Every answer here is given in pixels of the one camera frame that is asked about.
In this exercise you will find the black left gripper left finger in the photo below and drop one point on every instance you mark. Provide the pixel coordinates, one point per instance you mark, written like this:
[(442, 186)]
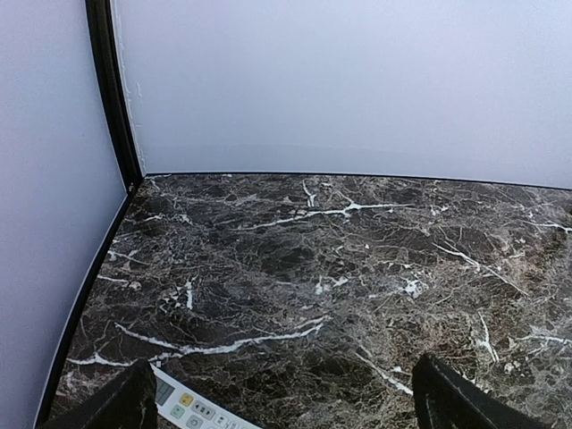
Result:
[(128, 401)]

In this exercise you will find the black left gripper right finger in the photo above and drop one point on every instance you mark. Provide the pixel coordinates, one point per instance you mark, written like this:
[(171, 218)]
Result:
[(444, 399)]

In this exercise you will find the white remote control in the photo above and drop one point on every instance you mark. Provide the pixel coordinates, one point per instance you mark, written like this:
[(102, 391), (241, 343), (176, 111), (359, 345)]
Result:
[(185, 408)]

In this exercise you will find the black left corner post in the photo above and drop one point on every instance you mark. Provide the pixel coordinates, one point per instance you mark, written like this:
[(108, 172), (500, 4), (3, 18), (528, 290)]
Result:
[(101, 34)]

